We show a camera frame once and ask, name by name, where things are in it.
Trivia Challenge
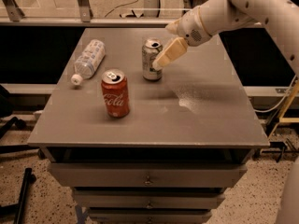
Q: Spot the yellow metal frame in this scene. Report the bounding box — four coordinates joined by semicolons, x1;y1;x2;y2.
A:
260;79;299;161

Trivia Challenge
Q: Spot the middle grey drawer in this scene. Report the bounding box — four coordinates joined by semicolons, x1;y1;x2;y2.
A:
73;189;225;209

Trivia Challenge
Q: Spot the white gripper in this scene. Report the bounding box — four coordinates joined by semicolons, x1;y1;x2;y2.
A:
152;7;212;70

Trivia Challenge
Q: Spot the grey drawer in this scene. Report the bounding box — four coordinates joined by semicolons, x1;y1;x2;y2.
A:
88;208;211;224
49;163;247;188
73;189;225;209

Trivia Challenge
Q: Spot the top grey drawer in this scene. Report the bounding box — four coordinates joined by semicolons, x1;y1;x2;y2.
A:
49;163;247;188

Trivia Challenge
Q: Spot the bottom grey drawer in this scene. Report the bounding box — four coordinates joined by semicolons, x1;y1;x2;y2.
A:
88;208;211;224

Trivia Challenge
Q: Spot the black metal stand leg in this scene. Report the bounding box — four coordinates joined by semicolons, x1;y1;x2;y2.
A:
0;168;36;224

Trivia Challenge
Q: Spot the red coca cola can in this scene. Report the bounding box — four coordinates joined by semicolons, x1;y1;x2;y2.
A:
101;69;130;118

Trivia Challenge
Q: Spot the grey drawer cabinet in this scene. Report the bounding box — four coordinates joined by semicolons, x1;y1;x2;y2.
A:
27;27;271;224

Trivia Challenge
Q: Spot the grey metal railing frame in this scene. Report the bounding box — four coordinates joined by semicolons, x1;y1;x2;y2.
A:
0;0;299;29

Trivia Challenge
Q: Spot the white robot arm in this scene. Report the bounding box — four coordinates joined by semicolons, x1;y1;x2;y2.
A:
154;0;299;224

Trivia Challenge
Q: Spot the black office chair base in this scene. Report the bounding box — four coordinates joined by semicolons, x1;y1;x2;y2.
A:
0;85;46;160

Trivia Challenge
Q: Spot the silver green 7up can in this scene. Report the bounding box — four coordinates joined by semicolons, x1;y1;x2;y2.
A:
142;37;163;81

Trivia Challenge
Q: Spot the clear plastic water bottle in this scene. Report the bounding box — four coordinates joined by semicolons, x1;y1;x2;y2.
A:
71;39;106;86

